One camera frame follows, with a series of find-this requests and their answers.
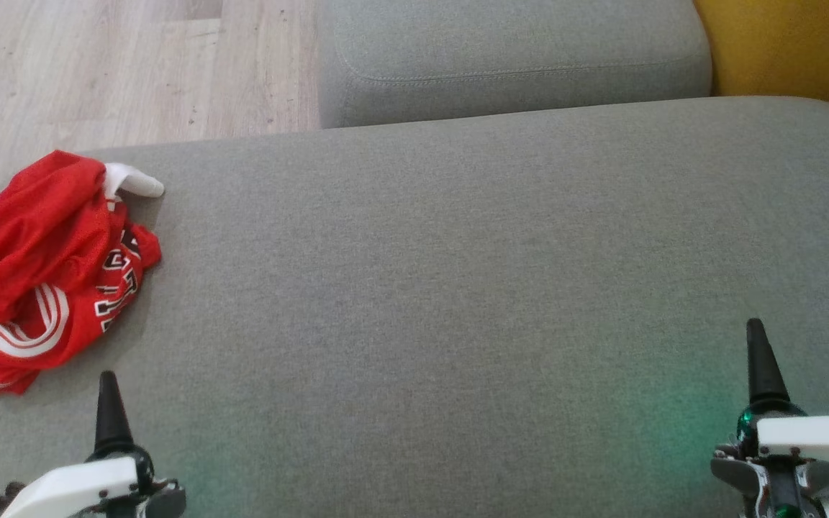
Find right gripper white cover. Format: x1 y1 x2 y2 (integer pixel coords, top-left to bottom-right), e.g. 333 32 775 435
710 318 829 518

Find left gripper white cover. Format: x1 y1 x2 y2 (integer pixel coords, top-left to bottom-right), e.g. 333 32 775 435
0 371 186 518

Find red Bulls jersey white sleeves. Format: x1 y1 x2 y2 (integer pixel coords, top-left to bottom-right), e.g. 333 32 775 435
0 163 166 396

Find large grey sofa seat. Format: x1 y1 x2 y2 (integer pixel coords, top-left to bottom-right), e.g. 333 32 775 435
0 96 829 518

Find yellow upholstered furniture piece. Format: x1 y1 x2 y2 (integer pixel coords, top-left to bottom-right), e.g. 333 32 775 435
694 0 829 124

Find grey sofa cushion with seam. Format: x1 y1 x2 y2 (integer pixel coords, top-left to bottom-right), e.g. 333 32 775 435
317 0 714 129

